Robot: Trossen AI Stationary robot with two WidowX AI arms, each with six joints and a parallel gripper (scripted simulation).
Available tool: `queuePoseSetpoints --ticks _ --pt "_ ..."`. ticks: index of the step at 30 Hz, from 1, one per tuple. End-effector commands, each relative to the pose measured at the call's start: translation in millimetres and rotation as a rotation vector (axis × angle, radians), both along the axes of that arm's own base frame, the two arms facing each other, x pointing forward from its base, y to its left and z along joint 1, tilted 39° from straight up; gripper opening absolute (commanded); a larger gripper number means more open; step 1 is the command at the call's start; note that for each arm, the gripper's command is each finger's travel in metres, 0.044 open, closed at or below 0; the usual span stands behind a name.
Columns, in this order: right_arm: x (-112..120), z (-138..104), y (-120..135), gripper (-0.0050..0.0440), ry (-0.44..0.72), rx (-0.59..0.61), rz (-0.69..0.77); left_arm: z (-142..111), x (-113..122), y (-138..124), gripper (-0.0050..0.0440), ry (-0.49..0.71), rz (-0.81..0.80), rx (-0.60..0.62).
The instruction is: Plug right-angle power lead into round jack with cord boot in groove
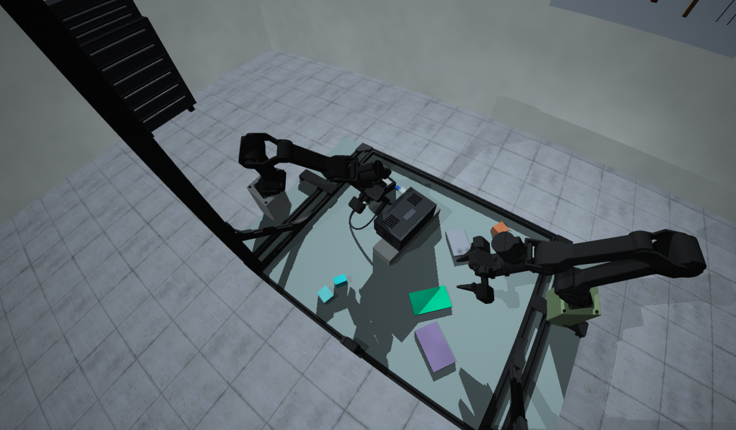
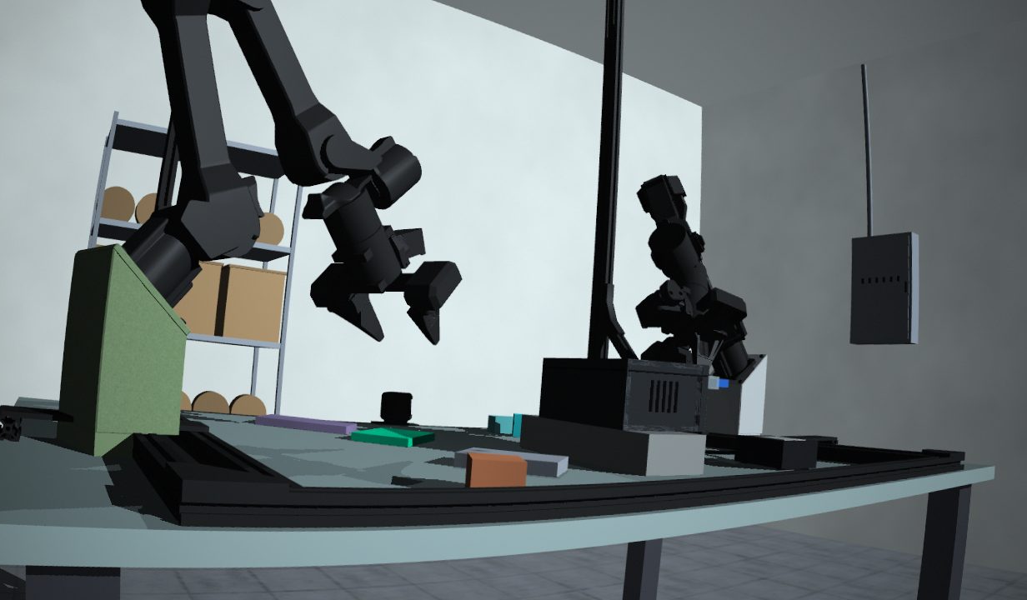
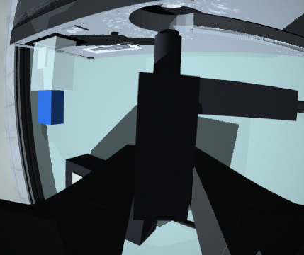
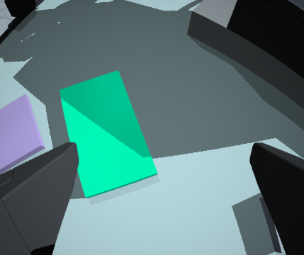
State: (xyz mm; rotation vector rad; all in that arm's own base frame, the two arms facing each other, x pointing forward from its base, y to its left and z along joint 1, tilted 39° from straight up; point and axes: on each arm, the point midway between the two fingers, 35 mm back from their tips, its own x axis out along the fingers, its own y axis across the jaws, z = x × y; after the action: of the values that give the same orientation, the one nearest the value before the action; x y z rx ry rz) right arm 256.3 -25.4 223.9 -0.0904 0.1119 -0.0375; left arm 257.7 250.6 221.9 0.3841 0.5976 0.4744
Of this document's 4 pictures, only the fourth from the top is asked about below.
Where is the black box with vent slots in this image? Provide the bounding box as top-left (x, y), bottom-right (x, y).
top-left (187, 0), bottom-right (304, 109)

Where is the purple rectangular block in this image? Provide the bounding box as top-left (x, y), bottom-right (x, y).
top-left (0, 94), bottom-right (45, 174)

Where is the grey flat bar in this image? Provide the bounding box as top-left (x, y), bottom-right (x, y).
top-left (259, 196), bottom-right (285, 253)

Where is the flat green rectangular block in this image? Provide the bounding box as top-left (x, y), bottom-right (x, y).
top-left (60, 71), bottom-right (157, 198)

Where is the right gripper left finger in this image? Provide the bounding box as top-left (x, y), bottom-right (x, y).
top-left (0, 142), bottom-right (79, 255)

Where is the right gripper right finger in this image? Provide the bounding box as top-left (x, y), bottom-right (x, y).
top-left (249, 142), bottom-right (304, 255)

